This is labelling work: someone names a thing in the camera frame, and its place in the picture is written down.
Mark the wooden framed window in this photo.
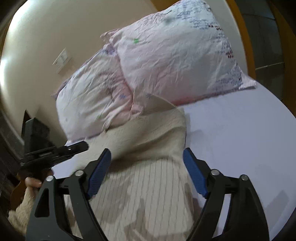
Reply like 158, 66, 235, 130
227, 1, 295, 114

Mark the person's left hand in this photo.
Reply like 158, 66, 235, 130
25, 177, 43, 191

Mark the white wall switch panel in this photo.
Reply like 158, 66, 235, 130
52, 48, 72, 74

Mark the pink floral pillow left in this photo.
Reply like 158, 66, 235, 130
53, 44, 137, 141

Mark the pink floral pillow right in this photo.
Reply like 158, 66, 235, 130
101, 1, 256, 112

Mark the beige cable-knit sweater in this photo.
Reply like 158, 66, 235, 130
49, 93, 202, 241

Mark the fuzzy beige left sleeve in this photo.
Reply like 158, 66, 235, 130
8, 188, 38, 236

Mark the pink floral pillow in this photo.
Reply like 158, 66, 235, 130
53, 44, 137, 141
101, 1, 256, 112

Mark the lavender bed sheet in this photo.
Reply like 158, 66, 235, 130
52, 79, 296, 240

